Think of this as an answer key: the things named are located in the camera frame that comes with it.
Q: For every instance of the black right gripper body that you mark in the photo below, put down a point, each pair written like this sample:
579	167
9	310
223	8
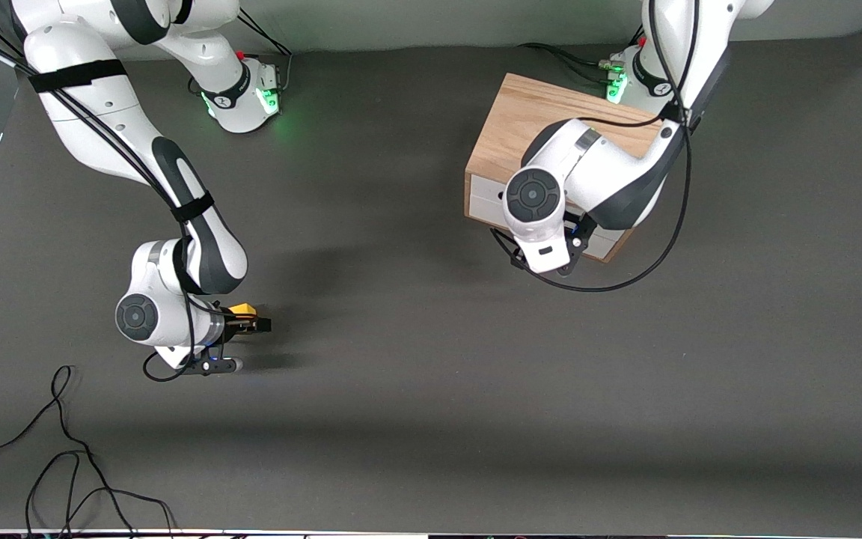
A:
234	326

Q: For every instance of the yellow wooden block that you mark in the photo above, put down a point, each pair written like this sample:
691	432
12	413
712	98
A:
242	308

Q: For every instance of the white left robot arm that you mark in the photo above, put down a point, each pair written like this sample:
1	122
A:
610	172

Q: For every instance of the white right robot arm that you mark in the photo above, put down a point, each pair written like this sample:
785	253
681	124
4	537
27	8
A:
87	142

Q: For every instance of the light wooden drawer cabinet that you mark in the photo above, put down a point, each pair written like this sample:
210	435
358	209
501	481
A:
521	112

